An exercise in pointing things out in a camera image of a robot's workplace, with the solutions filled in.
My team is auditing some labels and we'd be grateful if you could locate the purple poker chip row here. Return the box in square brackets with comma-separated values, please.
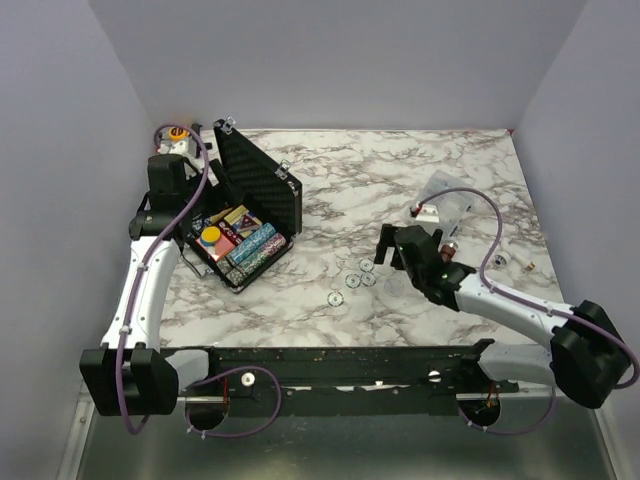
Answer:
[238, 233, 287, 275]

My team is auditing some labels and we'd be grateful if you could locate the copper pipe fitting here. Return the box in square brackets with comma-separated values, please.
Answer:
[439, 240, 459, 263]

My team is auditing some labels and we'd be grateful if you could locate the clear plastic box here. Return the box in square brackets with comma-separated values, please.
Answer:
[415, 170, 475, 237]

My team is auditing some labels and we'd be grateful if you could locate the blue yellow card deck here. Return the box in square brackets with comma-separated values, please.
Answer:
[224, 205, 262, 235]

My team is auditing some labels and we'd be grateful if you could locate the aluminium side rail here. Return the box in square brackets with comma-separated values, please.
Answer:
[76, 383, 95, 423]

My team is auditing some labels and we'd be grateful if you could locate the yellow round button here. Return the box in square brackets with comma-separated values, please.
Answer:
[200, 226, 221, 244]

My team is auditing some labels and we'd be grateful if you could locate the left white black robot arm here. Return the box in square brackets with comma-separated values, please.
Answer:
[79, 154, 239, 422]

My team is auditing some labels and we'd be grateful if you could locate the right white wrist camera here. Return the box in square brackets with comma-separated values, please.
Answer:
[409, 202, 440, 228]

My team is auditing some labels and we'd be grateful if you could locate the clear round disc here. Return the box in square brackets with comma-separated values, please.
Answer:
[384, 278, 404, 297]

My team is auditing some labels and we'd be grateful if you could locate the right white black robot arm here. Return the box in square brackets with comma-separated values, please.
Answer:
[374, 224, 632, 409]

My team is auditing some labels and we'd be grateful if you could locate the red playing card deck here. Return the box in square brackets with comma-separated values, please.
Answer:
[196, 232, 235, 262]

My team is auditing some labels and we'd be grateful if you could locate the orange tape measure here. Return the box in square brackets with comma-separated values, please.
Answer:
[168, 126, 189, 142]

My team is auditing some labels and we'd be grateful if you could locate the white poker chip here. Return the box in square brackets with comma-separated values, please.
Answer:
[327, 291, 344, 307]
[360, 272, 376, 286]
[359, 258, 375, 272]
[345, 274, 361, 289]

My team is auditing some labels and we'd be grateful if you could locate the black poker set case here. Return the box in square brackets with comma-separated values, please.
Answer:
[187, 117, 303, 293]

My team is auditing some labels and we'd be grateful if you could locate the blue poker chip row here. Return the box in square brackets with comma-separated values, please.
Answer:
[226, 223, 277, 265]

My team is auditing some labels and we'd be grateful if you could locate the black mounting rail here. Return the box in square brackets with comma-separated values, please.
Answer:
[186, 340, 518, 419]

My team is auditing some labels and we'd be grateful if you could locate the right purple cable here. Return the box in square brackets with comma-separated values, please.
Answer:
[412, 187, 640, 435]

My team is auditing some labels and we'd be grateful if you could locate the red triangular dealer button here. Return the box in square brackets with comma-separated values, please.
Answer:
[234, 215, 262, 238]

